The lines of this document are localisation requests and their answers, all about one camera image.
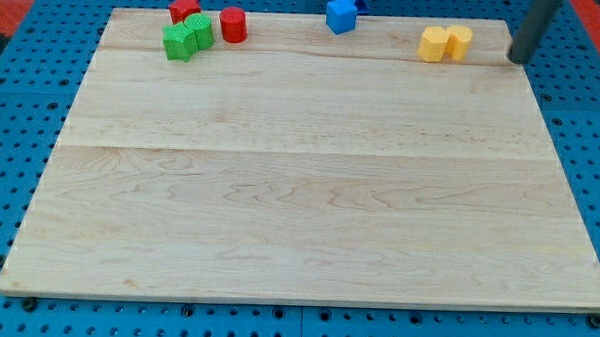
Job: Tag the yellow hexagon block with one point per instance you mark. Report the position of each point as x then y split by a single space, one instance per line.
433 43

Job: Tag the wooden board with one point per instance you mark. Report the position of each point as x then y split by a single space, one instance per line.
303 168

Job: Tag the blue cube block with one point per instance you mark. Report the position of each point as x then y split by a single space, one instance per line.
341 16

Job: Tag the red cylinder block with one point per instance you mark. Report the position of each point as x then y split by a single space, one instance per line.
233 24

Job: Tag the blue triangle block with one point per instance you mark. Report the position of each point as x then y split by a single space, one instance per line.
361 6

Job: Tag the green star block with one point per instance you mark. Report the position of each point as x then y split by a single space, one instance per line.
179 42

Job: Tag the green cylinder block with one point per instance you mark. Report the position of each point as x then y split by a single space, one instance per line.
201 25

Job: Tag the red star block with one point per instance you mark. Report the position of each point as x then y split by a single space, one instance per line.
181 9

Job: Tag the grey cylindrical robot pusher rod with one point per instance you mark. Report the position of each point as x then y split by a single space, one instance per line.
532 30

